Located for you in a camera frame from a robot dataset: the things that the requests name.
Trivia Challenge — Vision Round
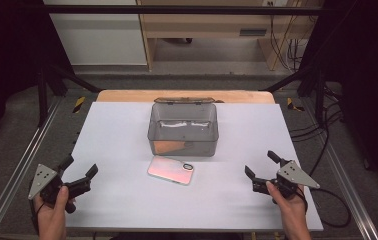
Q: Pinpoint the bundle of hanging cables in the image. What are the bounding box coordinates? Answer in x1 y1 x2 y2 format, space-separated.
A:
266 1 316 73

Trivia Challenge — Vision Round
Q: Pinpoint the wooden table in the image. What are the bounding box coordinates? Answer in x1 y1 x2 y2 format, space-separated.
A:
96 89 276 105

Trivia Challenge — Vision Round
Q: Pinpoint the white cabinet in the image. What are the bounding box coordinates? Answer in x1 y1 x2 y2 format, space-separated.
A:
42 0 148 67

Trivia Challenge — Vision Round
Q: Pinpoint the black metal frame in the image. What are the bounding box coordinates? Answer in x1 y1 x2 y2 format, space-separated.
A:
18 3 348 128

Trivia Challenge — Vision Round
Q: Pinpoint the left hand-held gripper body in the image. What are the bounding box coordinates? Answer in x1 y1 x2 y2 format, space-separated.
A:
27 163 92 215

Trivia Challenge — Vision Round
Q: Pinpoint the aluminium rail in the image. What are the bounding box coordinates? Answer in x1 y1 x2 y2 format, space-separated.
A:
0 96 63 240
301 98 378 240

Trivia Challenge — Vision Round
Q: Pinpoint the wooden desk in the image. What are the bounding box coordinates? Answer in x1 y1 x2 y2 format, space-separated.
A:
136 0 325 72

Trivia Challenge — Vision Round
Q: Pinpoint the pink smartphone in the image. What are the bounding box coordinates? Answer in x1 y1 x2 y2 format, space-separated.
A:
147 155 195 186

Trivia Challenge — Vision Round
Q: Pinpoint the black cable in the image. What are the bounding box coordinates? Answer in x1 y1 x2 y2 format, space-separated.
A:
290 84 352 229

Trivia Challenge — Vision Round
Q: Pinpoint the white table board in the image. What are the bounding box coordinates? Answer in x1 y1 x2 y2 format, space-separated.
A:
58 101 325 233

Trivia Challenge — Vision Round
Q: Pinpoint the person's left hand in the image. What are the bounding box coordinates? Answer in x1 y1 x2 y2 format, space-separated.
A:
32 185 77 240

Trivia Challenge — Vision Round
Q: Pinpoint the clear grey plastic box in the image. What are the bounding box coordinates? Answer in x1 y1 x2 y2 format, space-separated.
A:
147 96 220 158

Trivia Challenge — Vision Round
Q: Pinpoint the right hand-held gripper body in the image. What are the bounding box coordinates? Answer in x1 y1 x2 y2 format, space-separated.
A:
252 160 321 205

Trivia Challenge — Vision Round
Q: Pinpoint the person's right hand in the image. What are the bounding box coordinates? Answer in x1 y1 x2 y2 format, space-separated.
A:
265 180 309 240

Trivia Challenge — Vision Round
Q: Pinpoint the yellow black hazard tape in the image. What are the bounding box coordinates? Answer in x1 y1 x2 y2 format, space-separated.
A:
286 97 306 113
72 95 87 114

